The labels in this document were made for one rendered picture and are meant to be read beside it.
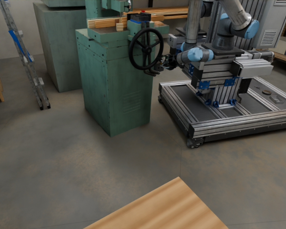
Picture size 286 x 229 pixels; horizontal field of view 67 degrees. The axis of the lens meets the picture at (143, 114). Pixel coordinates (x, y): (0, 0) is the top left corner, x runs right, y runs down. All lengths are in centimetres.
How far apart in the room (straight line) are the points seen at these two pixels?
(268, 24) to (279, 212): 135
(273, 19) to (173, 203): 160
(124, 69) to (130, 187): 87
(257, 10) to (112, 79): 120
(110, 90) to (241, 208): 123
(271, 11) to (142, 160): 148
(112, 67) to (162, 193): 103
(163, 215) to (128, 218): 13
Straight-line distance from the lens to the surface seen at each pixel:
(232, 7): 142
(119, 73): 170
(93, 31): 162
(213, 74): 171
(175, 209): 91
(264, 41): 208
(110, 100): 176
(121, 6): 172
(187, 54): 133
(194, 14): 142
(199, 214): 92
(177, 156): 184
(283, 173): 206
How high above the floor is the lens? 128
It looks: 34 degrees down
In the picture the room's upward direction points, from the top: 3 degrees clockwise
